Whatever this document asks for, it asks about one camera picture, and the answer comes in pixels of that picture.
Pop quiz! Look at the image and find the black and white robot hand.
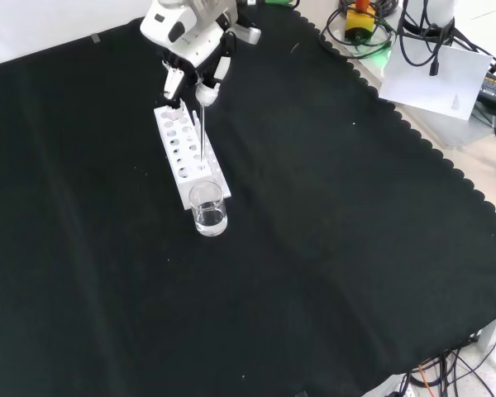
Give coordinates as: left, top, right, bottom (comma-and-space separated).
139, 0, 237, 121

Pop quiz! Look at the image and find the clear glass rod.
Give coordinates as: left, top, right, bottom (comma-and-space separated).
198, 103, 208, 163

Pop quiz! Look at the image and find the white test tube rack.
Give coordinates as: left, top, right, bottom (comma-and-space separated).
153, 103, 232, 211

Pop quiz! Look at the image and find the yellow stop button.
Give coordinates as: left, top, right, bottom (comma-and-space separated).
345, 0, 377, 42

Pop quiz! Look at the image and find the clear glass beaker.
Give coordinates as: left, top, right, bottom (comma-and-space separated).
188, 180, 229, 237

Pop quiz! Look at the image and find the black bench cloth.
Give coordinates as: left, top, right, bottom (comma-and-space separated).
0, 0, 496, 397

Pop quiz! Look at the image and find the white paper sheet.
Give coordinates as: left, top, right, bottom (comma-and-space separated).
379, 39, 494, 122

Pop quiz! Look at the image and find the pale grey board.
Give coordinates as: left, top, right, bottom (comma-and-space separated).
390, 101, 496, 152

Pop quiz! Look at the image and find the black power adapter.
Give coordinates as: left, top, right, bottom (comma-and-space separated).
477, 73, 496, 109

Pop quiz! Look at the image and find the black looped cable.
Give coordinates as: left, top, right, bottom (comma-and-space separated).
318, 0, 398, 55

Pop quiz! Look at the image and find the black cable with plug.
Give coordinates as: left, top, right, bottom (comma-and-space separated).
396, 0, 456, 76

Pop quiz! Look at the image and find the white cylindrical post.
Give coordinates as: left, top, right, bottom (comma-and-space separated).
400, 0, 456, 36

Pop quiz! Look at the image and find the dark floor cable bundle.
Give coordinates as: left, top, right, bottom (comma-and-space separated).
404, 338, 496, 397

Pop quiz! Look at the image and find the orange cable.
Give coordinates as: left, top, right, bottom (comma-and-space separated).
417, 363, 441, 390

